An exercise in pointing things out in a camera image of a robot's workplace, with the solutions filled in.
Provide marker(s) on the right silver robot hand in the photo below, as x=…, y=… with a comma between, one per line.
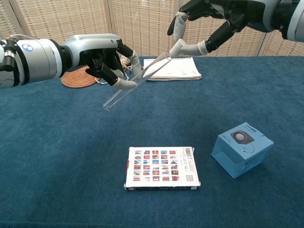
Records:
x=237, y=12

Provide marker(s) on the white box with picture grid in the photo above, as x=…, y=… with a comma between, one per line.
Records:
x=161, y=166

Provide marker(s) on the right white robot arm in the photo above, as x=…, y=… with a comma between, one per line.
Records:
x=292, y=19

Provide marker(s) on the woven bamboo folding screen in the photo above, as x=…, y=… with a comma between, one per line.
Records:
x=142, y=23

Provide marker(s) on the clear glass test tube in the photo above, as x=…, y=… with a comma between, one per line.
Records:
x=155, y=66

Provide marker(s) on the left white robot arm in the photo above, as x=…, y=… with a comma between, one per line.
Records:
x=35, y=61

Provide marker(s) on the round brown woven coaster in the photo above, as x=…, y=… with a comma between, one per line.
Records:
x=76, y=80

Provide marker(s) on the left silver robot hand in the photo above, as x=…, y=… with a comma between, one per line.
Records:
x=95, y=45

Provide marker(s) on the small white plastic cap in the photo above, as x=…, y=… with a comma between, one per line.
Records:
x=177, y=48

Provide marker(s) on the white spiral notebook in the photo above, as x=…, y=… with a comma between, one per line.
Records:
x=180, y=69

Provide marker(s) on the light blue cardboard box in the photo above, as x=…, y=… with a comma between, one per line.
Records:
x=240, y=152

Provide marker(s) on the dark teal tablecloth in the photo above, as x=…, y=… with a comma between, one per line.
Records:
x=71, y=142

